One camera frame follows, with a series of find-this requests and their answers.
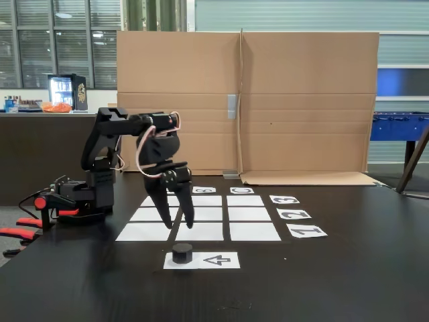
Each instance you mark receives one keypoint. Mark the black octagonal token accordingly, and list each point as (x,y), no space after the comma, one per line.
(182,255)

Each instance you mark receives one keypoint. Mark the black mini fridge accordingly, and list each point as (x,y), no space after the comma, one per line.
(80,92)

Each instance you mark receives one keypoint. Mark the paper sheet letter B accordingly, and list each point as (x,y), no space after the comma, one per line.
(195,192)

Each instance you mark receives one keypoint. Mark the blue foosball table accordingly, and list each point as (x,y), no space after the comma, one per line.
(395,129)

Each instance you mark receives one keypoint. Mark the paper sheet number 1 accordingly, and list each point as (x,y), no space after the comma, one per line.
(295,235)

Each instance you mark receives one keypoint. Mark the grey tape strip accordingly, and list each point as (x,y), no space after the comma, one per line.
(230,174)
(232,106)

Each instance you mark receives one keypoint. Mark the brown cardboard panel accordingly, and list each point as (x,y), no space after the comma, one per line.
(308,67)
(187,67)

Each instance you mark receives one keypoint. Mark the white paper grid square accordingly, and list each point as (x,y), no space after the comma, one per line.
(207,233)
(249,214)
(144,214)
(254,232)
(144,232)
(145,202)
(245,201)
(207,214)
(207,201)

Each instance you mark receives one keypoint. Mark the small bottles row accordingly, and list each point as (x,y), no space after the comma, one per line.
(30,104)

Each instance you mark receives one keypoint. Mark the brown wooden leg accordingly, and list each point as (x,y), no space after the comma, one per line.
(414,157)

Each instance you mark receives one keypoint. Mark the orange bag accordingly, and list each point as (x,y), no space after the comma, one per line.
(57,107)

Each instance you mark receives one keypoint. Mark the paper sheet number 3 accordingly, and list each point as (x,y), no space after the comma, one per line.
(273,202)

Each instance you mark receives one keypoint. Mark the black and red clamp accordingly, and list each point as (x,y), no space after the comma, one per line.
(41,202)

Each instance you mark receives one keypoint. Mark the paper sheet letter C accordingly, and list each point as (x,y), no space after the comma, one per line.
(232,192)

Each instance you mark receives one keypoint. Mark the paper sheet number 2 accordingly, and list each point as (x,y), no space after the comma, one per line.
(283,217)

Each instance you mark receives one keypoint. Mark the dark counter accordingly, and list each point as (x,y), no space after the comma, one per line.
(30,151)

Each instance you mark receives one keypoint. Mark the white arrow paper sheet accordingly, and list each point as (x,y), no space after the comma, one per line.
(201,265)

